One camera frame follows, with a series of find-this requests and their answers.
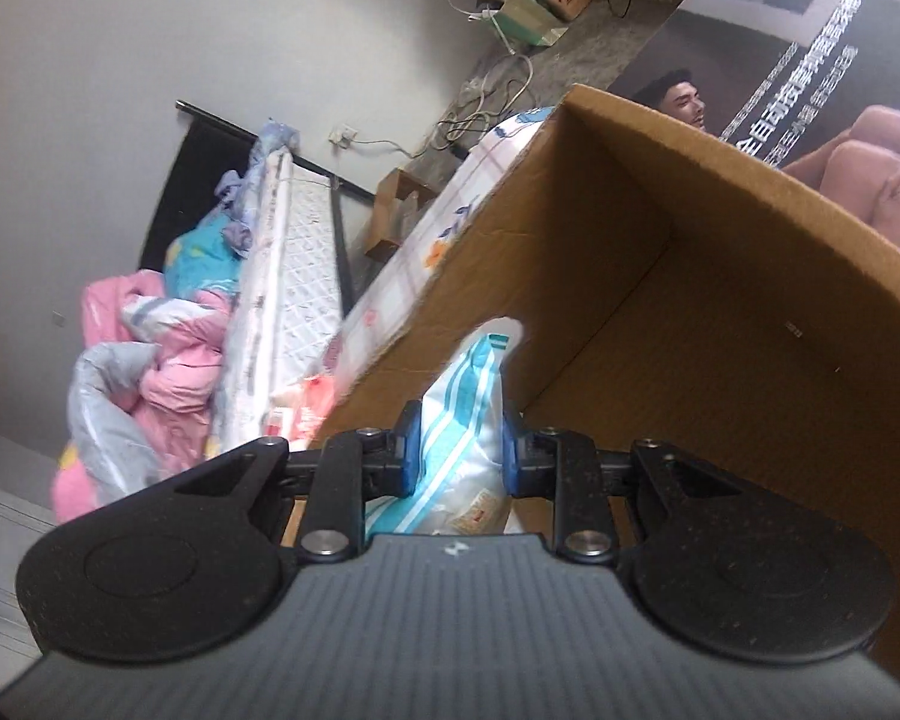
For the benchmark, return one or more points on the white quilted mattress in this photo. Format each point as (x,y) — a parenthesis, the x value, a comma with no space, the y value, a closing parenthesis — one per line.
(292,277)

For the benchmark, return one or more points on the red wet wipes pack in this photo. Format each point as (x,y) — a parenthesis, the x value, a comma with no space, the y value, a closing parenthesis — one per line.
(307,409)

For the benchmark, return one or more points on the white panelled door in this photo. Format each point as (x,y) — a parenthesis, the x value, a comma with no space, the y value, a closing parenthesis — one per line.
(0,540)

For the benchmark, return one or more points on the dark printed display board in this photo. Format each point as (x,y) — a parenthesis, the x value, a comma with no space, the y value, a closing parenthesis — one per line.
(795,52)

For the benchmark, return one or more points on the black bed frame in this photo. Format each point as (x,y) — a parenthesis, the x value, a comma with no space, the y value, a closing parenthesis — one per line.
(345,240)

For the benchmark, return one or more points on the floral checked tablecloth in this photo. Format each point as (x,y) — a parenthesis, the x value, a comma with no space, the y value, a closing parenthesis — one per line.
(450,210)

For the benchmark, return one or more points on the pale green paper bag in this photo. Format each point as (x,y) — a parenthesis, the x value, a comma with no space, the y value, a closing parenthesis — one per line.
(529,15)

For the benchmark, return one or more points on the large brown cardboard box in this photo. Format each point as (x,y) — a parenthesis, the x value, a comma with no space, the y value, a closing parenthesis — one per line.
(682,315)

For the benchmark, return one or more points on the cyan printed cloth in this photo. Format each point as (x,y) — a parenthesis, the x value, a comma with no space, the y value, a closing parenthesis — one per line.
(195,255)

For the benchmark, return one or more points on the pink and grey quilt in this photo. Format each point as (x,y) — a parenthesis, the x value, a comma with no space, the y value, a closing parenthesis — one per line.
(172,367)

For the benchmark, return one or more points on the lavender cloth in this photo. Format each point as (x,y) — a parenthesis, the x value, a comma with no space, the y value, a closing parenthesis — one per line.
(232,191)

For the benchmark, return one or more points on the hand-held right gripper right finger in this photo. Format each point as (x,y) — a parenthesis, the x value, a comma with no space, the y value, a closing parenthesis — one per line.
(510,454)

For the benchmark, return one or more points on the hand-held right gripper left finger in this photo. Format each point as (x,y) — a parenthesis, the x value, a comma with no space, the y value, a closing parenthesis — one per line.
(409,439)

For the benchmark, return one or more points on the small open cardboard box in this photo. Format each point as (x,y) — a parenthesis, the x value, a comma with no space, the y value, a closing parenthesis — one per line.
(397,214)

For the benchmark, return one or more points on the white and blue packet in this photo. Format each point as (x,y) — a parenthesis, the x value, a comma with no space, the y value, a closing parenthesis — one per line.
(457,450)

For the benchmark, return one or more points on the black bed headboard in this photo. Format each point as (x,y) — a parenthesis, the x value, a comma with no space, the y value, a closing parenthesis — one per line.
(172,187)

